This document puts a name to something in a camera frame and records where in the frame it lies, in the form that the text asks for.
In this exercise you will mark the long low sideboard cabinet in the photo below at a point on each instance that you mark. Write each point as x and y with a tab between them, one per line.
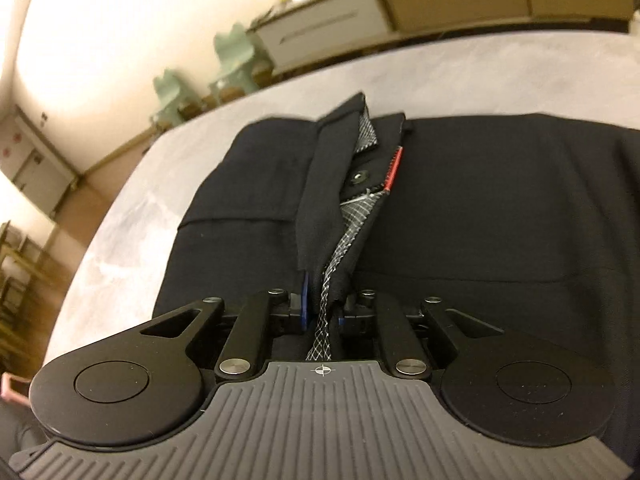
314	31

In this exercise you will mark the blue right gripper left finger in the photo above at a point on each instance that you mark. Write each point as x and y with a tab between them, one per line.
299	307

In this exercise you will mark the black trousers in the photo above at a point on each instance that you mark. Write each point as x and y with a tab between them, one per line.
528	221

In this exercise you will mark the mint green child chair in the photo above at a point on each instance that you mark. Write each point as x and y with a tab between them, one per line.
241	56

